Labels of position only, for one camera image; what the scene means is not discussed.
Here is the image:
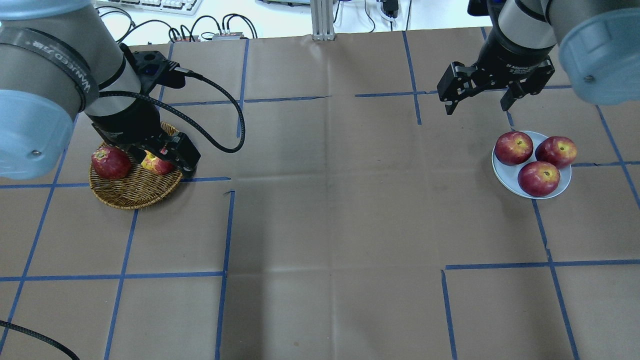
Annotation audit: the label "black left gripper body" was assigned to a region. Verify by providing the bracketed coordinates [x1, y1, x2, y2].
[86, 92, 197, 162]

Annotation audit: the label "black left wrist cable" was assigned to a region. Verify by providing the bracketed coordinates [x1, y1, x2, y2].
[97, 67, 247, 154]

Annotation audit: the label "dark red apple in basket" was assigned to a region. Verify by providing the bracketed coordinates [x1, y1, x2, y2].
[91, 145, 133, 180]

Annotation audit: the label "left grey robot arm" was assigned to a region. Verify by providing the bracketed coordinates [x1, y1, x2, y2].
[0, 0, 201, 180]

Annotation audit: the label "red apple plate far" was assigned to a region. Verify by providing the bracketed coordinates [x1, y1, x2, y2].
[534, 136, 578, 169]

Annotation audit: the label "light blue plate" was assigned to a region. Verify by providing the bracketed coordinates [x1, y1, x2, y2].
[491, 130, 578, 199]

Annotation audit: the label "red yellow apple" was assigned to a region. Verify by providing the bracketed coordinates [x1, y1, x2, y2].
[141, 150, 175, 176]

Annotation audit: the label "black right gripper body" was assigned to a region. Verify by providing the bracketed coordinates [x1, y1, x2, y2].
[437, 27, 555, 102]

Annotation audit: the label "red apple plate front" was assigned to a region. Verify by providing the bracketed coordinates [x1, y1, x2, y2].
[517, 161, 562, 198]

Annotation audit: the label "black cables on desk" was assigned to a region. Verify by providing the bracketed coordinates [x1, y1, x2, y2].
[97, 5, 259, 43]

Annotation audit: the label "white keyboard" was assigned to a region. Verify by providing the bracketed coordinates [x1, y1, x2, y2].
[92, 0, 204, 16]

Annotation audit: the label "aluminium profile post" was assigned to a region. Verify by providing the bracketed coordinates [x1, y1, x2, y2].
[310, 0, 336, 41]

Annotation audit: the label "red apple on plate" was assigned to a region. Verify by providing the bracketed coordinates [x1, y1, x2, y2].
[493, 131, 534, 166]

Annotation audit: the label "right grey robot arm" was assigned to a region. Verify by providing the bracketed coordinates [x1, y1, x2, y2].
[437, 0, 640, 115]

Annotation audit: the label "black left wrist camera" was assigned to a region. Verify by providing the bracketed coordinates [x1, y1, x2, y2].
[119, 43, 186, 95]

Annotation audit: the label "red apple plate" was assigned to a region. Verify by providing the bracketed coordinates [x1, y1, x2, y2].
[517, 161, 562, 198]
[534, 136, 578, 169]

